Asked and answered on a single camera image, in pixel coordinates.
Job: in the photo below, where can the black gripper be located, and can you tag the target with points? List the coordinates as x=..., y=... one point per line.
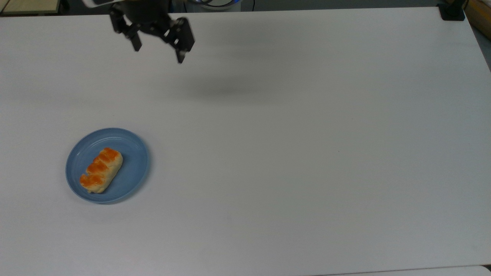
x=147, y=15

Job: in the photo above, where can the orange glazed bread loaf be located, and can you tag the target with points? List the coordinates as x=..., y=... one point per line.
x=101, y=170

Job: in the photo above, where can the light wooden box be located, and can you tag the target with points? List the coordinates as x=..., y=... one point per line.
x=479, y=17

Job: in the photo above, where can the black corner clamp mount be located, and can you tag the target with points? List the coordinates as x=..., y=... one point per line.
x=452, y=11

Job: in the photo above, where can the blue round plate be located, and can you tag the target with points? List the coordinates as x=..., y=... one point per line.
x=132, y=180

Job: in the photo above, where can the beige wooden board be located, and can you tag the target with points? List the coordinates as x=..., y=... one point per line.
x=30, y=5

